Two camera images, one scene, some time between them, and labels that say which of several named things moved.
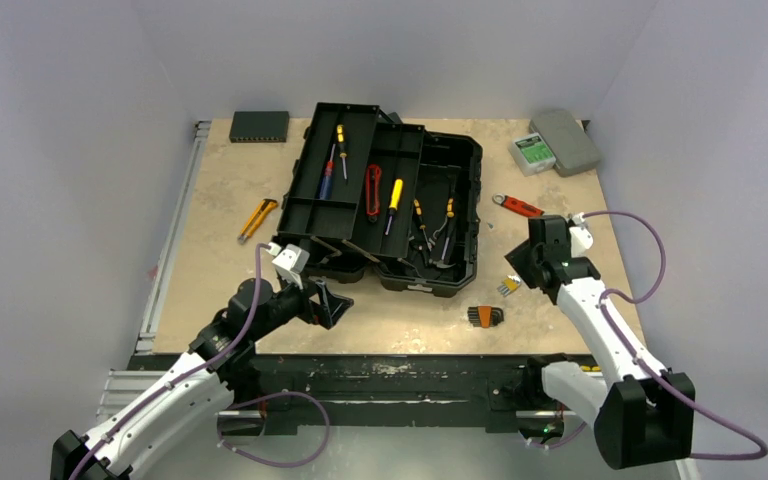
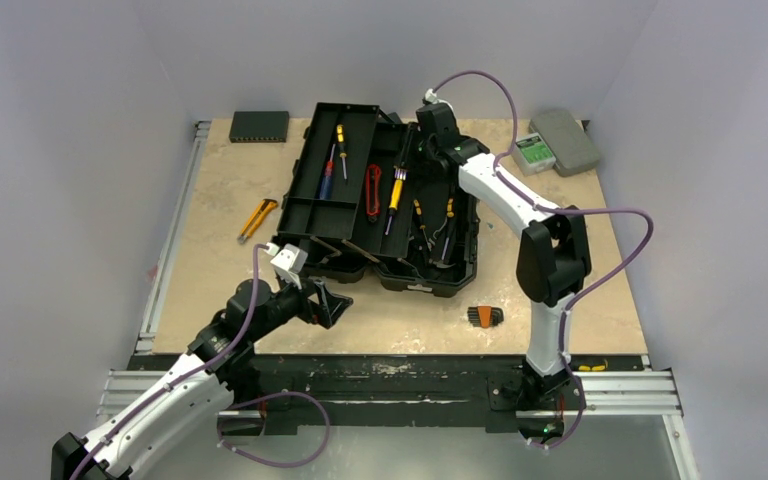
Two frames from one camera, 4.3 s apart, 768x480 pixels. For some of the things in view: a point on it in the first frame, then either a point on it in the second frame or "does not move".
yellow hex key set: [510, 283] → [400, 173]
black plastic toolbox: [371, 195] does not move
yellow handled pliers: [450, 214] does not move
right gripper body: [531, 263] → [432, 153]
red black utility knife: [373, 194] does not move
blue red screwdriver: [329, 167] does not move
